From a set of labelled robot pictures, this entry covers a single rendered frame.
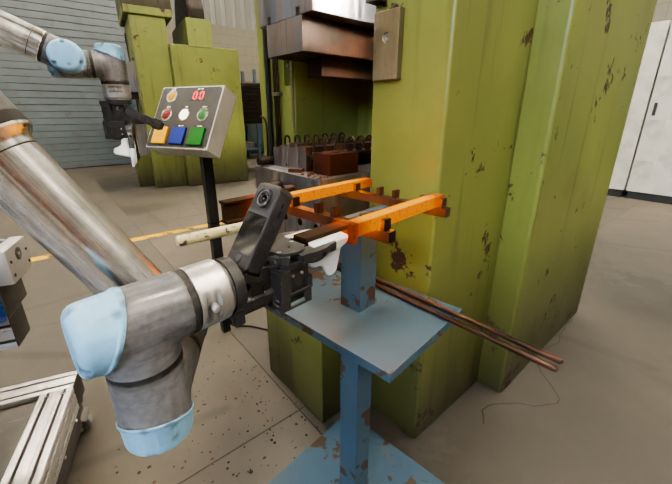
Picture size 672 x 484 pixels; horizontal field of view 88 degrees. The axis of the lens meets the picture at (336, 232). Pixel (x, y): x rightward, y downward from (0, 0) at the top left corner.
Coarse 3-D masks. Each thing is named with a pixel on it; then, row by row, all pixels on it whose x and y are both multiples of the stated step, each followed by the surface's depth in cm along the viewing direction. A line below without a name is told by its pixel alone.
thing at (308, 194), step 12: (348, 180) 93; (360, 180) 93; (300, 192) 79; (312, 192) 81; (324, 192) 84; (336, 192) 87; (228, 204) 67; (240, 204) 69; (228, 216) 68; (240, 216) 70
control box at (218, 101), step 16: (176, 96) 148; (192, 96) 144; (208, 96) 141; (224, 96) 140; (160, 112) 150; (176, 112) 146; (192, 112) 143; (208, 112) 139; (224, 112) 141; (208, 128) 137; (224, 128) 143; (160, 144) 145; (208, 144) 136
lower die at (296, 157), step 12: (288, 144) 119; (300, 144) 116; (312, 144) 119; (336, 144) 123; (348, 144) 124; (360, 144) 127; (276, 156) 126; (288, 156) 120; (300, 156) 115; (312, 168) 116
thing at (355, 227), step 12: (396, 204) 69; (408, 204) 69; (420, 204) 70; (432, 204) 74; (360, 216) 61; (372, 216) 61; (384, 216) 62; (396, 216) 65; (408, 216) 68; (324, 228) 54; (336, 228) 54; (348, 228) 55; (360, 228) 58; (372, 228) 60; (300, 240) 50; (312, 240) 50; (348, 240) 56
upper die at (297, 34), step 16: (304, 16) 101; (272, 32) 112; (288, 32) 106; (304, 32) 102; (320, 32) 105; (336, 32) 109; (352, 32) 113; (368, 32) 117; (272, 48) 114; (288, 48) 108; (304, 48) 103; (320, 48) 107; (336, 48) 110; (352, 48) 114; (368, 48) 119
